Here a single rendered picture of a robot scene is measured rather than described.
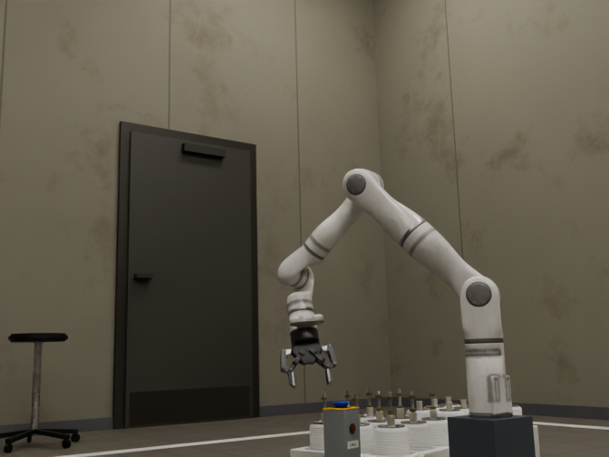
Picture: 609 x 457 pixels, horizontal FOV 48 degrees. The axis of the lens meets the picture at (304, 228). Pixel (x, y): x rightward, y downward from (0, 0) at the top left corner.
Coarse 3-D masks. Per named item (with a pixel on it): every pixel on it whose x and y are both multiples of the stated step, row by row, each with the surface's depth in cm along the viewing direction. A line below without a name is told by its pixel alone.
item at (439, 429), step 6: (420, 420) 209; (444, 420) 207; (432, 426) 205; (438, 426) 205; (444, 426) 205; (432, 432) 204; (438, 432) 204; (444, 432) 205; (432, 438) 204; (438, 438) 204; (444, 438) 204; (432, 444) 204; (438, 444) 204; (444, 444) 204
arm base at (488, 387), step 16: (480, 352) 161; (496, 352) 161; (480, 368) 160; (496, 368) 160; (480, 384) 160; (496, 384) 159; (480, 400) 159; (496, 400) 158; (480, 416) 159; (496, 416) 157; (512, 416) 160
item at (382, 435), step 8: (376, 432) 190; (384, 432) 187; (392, 432) 187; (400, 432) 187; (408, 432) 190; (376, 440) 189; (384, 440) 187; (392, 440) 187; (400, 440) 187; (408, 440) 189; (376, 448) 189; (384, 448) 187; (392, 448) 186; (400, 448) 186; (408, 448) 188; (392, 456) 186; (400, 456) 186
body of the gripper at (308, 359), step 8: (304, 328) 181; (312, 328) 182; (296, 336) 180; (304, 336) 180; (312, 336) 180; (296, 344) 181; (304, 344) 181; (312, 344) 182; (296, 352) 180; (304, 352) 180; (320, 352) 181; (304, 360) 179; (312, 360) 180
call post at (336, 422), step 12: (324, 420) 181; (336, 420) 179; (348, 420) 179; (324, 432) 181; (336, 432) 178; (348, 432) 178; (324, 444) 180; (336, 444) 178; (348, 444) 177; (360, 444) 181; (324, 456) 180; (336, 456) 177; (348, 456) 177; (360, 456) 180
